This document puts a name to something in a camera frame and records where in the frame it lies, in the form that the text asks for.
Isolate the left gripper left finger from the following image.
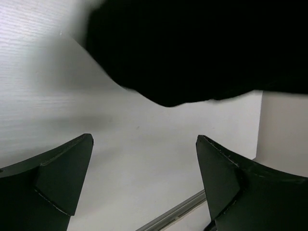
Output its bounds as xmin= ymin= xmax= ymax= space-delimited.
xmin=0 ymin=134 xmax=93 ymax=231

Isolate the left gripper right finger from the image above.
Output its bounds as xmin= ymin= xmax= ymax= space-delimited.
xmin=196 ymin=135 xmax=308 ymax=231

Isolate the black skirt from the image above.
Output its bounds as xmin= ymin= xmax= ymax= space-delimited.
xmin=82 ymin=0 xmax=308 ymax=107

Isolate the aluminium front rail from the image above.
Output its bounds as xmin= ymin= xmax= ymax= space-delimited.
xmin=136 ymin=190 xmax=206 ymax=231

